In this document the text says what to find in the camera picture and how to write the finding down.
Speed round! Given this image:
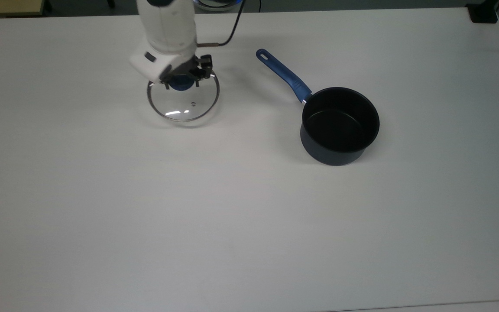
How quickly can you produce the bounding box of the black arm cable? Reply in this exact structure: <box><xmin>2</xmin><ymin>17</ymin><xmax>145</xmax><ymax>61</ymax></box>
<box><xmin>196</xmin><ymin>0</ymin><xmax>246</xmax><ymax>47</ymax></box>

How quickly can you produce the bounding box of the dark saucepan with blue handle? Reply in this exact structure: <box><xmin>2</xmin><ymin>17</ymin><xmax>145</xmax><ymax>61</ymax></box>
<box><xmin>256</xmin><ymin>48</ymin><xmax>381</xmax><ymax>167</ymax></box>

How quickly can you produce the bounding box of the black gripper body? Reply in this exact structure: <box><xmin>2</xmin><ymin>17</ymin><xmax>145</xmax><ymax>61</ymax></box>
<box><xmin>161</xmin><ymin>54</ymin><xmax>214</xmax><ymax>87</ymax></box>

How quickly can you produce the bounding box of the robot base with blue ring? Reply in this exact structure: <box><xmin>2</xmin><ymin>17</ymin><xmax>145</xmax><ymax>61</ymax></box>
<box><xmin>192</xmin><ymin>0</ymin><xmax>245</xmax><ymax>12</ymax></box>

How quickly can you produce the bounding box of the yellow wooden desk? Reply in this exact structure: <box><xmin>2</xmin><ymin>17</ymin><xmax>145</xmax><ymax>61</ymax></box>
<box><xmin>0</xmin><ymin>0</ymin><xmax>47</xmax><ymax>19</ymax></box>

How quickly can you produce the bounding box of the black clamp block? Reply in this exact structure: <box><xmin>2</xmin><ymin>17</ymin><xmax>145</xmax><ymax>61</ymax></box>
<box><xmin>468</xmin><ymin>2</ymin><xmax>499</xmax><ymax>25</ymax></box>

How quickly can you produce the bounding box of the glass lid with blue knob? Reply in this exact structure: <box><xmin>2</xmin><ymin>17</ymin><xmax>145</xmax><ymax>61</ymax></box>
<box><xmin>147</xmin><ymin>69</ymin><xmax>220</xmax><ymax>123</ymax></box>

